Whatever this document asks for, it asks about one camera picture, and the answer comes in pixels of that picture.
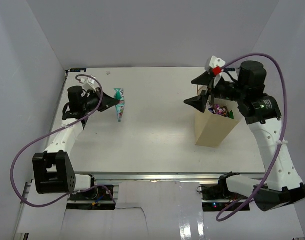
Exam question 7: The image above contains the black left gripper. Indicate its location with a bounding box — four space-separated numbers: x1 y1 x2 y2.
82 87 120 114

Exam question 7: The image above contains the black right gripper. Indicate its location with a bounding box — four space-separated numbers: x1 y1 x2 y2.
184 71 248 113

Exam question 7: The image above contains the teal white snack packet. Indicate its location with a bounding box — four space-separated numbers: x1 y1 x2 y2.
114 88 125 122

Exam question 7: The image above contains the small purple candy packet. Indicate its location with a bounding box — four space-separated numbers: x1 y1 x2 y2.
213 104 230 118

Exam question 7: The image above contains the green Fox's candy bag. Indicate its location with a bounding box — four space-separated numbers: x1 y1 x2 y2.
229 110 235 120

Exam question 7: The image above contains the dark blue purple snack bag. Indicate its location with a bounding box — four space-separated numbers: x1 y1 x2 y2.
205 101 216 114

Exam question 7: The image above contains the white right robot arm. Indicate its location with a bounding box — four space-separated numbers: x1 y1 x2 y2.
184 56 305 212

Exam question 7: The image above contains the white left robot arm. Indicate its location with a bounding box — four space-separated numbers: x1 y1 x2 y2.
32 86 120 200

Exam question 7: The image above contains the brown paper bag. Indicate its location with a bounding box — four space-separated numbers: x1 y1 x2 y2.
194 97 243 148

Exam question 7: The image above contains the right black XDOF label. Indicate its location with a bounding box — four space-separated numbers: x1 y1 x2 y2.
224 67 236 72

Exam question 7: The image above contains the black xdof label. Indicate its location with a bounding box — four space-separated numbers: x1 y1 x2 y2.
224 67 236 72
69 68 87 73

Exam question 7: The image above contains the left black XDOF label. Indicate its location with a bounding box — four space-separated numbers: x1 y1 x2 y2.
69 68 87 73

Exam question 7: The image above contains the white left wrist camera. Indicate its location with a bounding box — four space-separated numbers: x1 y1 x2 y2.
79 76 96 92

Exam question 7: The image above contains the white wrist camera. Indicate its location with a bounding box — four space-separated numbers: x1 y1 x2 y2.
204 55 227 87
79 76 96 92

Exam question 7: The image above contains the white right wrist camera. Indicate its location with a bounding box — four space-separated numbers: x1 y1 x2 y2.
204 55 227 87

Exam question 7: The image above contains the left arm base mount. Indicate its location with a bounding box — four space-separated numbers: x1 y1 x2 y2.
66 185 119 211

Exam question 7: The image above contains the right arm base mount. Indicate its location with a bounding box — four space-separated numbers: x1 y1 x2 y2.
196 184 248 213

